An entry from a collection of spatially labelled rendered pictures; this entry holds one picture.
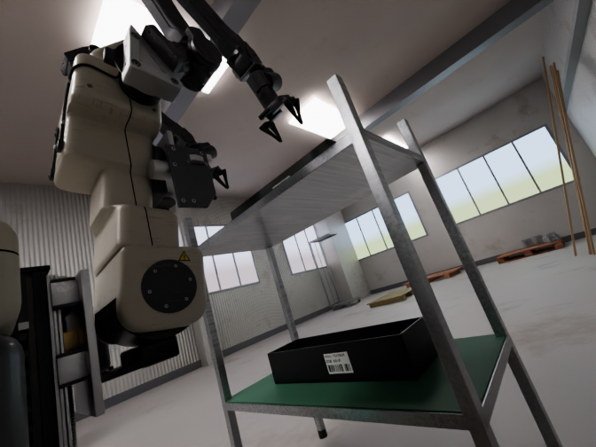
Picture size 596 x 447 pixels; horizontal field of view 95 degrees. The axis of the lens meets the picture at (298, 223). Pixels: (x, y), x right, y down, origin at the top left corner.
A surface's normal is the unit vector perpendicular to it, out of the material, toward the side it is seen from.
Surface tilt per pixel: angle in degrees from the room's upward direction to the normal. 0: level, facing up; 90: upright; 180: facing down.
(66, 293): 90
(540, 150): 90
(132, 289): 90
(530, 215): 90
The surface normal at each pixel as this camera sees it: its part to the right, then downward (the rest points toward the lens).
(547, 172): -0.66, 0.02
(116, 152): 0.69, -0.39
